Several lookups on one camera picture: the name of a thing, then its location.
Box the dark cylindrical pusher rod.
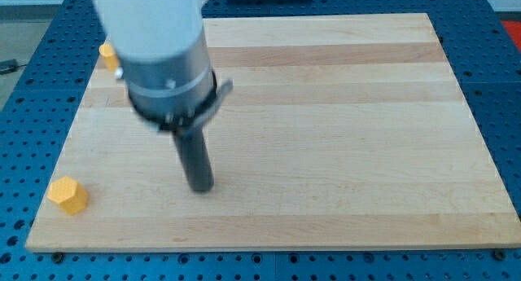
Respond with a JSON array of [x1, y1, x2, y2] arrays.
[[173, 129, 214, 192]]

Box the yellow hexagon block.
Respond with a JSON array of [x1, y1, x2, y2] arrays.
[[46, 176, 89, 215]]

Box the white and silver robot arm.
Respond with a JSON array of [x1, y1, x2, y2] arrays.
[[91, 0, 233, 192]]

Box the yellow block behind arm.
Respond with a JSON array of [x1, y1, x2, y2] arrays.
[[99, 42, 120, 72]]

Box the light wooden board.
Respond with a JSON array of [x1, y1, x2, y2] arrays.
[[26, 13, 520, 252]]

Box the black device on floor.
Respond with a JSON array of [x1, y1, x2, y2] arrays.
[[0, 59, 19, 75]]

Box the red object at right edge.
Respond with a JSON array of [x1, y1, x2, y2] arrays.
[[501, 20, 521, 50]]

